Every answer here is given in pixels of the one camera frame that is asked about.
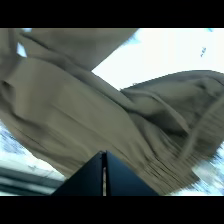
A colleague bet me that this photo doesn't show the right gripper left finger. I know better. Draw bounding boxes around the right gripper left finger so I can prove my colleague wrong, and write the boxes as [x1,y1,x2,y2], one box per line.
[50,150,105,197]

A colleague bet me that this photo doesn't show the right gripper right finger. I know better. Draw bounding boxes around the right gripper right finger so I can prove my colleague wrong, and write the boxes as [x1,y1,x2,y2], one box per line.
[105,150,160,197]

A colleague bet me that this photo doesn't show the khaki garment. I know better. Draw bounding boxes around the khaki garment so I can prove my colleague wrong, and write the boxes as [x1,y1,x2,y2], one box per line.
[0,27,224,197]

